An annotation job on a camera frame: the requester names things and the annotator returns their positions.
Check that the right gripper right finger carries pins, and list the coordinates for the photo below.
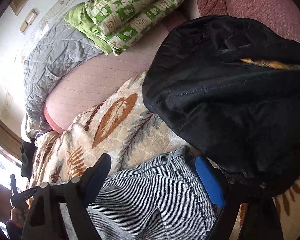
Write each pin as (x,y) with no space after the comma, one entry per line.
(261,220)

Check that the black quilted jacket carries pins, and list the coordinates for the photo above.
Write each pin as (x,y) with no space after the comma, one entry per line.
(230,87)

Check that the beige wall switch plate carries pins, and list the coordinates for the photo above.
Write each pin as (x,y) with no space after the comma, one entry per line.
(28,20)

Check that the leaf pattern beige blanket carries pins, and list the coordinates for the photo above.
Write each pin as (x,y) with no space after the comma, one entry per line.
(123,128)

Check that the green white patterned quilt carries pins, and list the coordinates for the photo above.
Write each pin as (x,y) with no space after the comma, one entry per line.
(115,25)

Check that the black cloth at bed end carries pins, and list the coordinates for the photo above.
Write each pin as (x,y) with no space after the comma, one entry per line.
(28,150)

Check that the person's left hand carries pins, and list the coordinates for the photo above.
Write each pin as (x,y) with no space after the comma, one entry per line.
(17,217)

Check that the grey quilted pillow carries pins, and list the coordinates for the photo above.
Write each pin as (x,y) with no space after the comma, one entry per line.
(60,50)

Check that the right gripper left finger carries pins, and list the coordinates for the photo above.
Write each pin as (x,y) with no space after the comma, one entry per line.
(45,221)

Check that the blue denim jeans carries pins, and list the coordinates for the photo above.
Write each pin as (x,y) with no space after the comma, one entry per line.
(159,199)

